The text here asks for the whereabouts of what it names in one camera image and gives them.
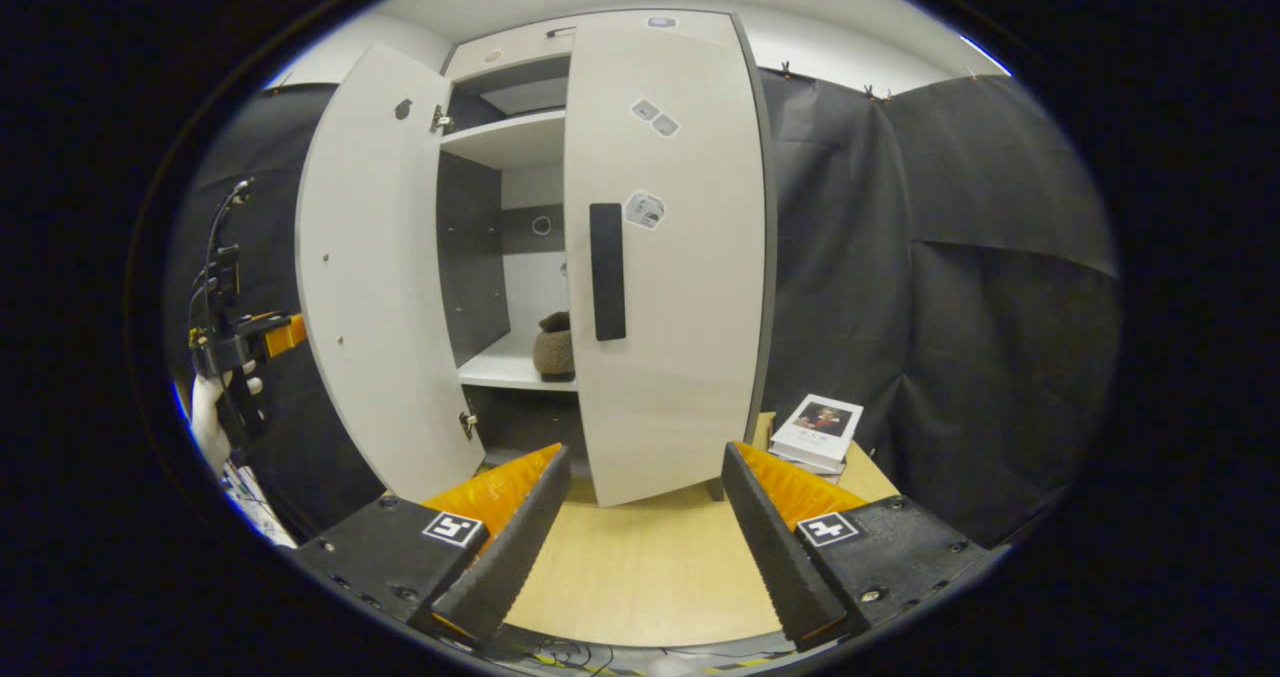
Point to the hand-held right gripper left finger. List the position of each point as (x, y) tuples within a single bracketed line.
[(520, 547)]

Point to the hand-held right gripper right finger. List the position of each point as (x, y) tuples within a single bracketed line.
[(775, 557)]

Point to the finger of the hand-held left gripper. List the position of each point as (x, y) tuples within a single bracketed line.
[(275, 337)]

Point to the white shoe cabinet door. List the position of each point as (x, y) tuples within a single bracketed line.
[(380, 287), (690, 357)]

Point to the brown fuzzy shoe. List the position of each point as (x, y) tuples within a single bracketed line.
[(555, 352)]

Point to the white shoe cabinet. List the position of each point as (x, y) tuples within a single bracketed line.
[(470, 257)]

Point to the metal door hinge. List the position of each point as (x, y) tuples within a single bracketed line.
[(440, 118), (467, 423)]

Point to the white cabinet shelf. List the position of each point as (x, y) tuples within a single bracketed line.
[(510, 139)]

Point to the white cabinet drawer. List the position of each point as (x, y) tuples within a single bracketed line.
[(510, 49)]

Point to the black backdrop cloth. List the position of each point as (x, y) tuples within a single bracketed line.
[(950, 307), (270, 157)]

